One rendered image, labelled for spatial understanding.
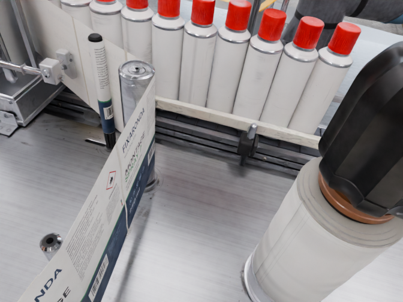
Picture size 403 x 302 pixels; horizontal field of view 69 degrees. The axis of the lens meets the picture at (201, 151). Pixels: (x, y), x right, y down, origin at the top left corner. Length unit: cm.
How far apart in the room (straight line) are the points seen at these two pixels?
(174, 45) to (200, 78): 7
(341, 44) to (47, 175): 46
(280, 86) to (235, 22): 12
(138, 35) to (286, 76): 24
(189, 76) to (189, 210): 22
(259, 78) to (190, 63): 11
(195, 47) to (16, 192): 33
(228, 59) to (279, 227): 29
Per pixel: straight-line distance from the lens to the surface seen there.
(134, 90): 32
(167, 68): 51
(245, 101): 51
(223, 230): 41
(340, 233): 23
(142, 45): 52
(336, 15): 81
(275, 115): 52
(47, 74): 46
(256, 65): 47
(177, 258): 39
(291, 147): 55
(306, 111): 52
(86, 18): 56
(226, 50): 48
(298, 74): 47
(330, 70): 48
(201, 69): 49
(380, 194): 20
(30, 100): 56
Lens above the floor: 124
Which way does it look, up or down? 46 degrees down
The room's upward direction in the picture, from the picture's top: 10 degrees clockwise
